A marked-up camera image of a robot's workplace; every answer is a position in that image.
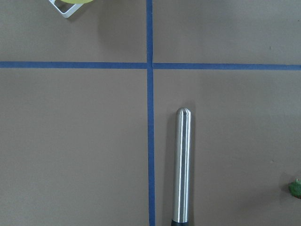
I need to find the white cup rack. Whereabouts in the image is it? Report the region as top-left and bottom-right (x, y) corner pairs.
(49, 0), (83, 18)

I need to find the yellow cup on rack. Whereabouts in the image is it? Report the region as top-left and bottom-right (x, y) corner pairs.
(61, 0), (93, 4)

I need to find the steel muddler black tip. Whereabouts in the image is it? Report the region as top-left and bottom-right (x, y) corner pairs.
(171, 107), (191, 226)

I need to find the red strawberry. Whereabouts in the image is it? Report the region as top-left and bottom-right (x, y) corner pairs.
(288, 179), (301, 199)

